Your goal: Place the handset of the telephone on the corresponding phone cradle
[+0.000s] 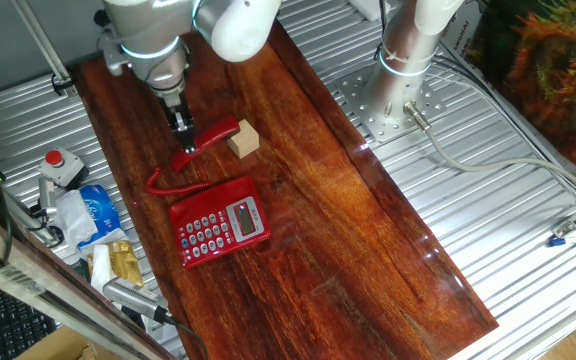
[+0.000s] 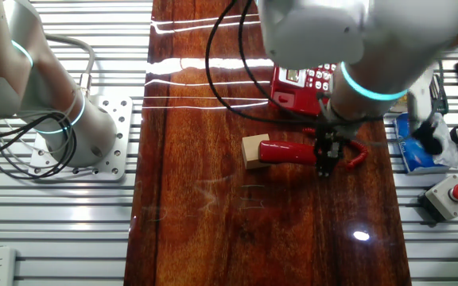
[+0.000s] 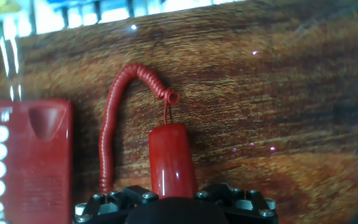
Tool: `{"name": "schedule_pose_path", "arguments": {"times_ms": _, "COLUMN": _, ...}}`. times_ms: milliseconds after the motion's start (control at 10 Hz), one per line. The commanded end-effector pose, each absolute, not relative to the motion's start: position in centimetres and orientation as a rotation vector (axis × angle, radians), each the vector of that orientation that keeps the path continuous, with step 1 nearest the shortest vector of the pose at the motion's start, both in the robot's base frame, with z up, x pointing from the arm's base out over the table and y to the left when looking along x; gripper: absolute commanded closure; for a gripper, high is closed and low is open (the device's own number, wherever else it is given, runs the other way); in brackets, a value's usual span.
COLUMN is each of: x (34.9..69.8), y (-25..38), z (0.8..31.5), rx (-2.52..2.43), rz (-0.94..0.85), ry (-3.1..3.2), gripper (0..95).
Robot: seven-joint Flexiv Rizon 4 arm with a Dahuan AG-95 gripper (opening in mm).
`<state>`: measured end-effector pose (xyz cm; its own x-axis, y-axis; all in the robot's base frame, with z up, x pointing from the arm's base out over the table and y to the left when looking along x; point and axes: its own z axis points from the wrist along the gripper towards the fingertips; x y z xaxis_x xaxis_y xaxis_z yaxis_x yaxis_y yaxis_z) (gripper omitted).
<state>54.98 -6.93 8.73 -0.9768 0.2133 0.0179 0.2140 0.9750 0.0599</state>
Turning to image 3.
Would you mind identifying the red telephone base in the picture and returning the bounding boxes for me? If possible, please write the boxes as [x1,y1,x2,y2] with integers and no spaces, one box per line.
[0,98,74,224]

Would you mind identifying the red telephone handset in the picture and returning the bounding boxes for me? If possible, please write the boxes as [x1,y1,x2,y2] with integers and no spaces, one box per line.
[147,123,198,200]

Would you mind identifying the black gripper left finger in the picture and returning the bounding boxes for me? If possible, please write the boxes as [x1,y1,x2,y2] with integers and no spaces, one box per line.
[73,185,160,224]

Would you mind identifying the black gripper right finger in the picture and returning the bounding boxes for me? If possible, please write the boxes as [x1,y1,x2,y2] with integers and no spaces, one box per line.
[194,182,279,224]

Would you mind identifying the red phone cord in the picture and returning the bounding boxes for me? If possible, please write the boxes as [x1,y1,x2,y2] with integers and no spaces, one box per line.
[99,63,181,194]

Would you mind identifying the dark wooden board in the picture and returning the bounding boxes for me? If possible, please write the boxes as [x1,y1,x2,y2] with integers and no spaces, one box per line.
[0,0,358,224]

